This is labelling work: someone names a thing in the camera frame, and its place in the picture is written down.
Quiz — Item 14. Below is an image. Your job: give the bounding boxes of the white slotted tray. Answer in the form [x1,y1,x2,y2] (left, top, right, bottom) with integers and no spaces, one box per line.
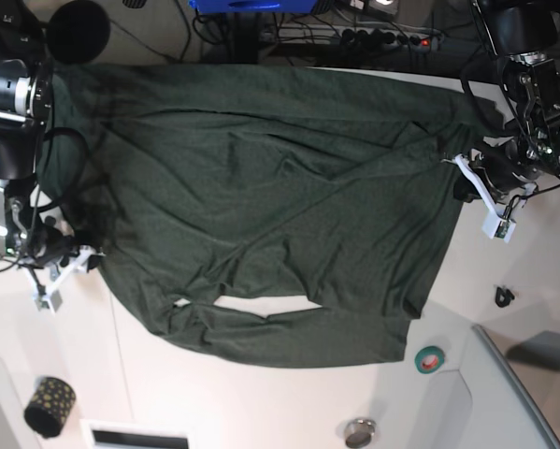
[80,419,191,449]

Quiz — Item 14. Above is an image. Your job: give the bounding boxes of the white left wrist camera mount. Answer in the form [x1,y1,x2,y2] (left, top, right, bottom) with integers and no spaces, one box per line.
[451,154,538,243]

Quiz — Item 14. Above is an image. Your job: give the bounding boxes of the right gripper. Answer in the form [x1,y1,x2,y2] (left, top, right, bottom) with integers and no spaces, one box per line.
[12,224,103,272]

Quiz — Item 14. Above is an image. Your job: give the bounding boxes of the green tape roll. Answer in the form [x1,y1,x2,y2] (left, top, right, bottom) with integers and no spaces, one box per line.
[414,345,446,374]

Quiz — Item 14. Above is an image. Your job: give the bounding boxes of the blue box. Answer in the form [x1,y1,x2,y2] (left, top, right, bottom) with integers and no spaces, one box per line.
[188,0,316,14]

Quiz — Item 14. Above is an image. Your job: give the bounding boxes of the black round stand base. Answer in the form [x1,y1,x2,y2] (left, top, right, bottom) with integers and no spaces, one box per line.
[45,0,111,65]

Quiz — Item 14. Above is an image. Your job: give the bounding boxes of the small metal tin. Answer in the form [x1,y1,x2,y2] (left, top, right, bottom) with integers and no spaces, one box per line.
[343,417,376,449]

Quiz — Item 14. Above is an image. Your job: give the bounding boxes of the power strip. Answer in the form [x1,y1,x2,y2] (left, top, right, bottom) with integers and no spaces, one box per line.
[262,24,446,52]

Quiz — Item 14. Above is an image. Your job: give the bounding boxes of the black yellow-dotted cup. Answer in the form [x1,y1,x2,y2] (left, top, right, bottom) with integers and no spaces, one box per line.
[23,377,77,439]

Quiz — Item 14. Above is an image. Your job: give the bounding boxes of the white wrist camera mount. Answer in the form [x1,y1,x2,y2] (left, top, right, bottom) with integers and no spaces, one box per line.
[22,245,99,313]
[451,154,538,243]

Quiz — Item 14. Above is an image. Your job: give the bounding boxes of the dark green t-shirt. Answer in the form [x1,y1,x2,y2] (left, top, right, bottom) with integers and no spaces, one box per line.
[41,65,488,369]

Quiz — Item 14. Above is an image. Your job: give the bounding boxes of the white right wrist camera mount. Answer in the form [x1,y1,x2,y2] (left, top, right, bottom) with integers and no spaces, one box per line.
[22,245,99,313]

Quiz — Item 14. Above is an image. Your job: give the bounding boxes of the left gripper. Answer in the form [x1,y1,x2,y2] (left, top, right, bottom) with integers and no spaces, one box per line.
[452,144,528,202]

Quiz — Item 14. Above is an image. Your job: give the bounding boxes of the small black clip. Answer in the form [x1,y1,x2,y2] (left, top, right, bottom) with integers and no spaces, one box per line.
[494,285,517,309]

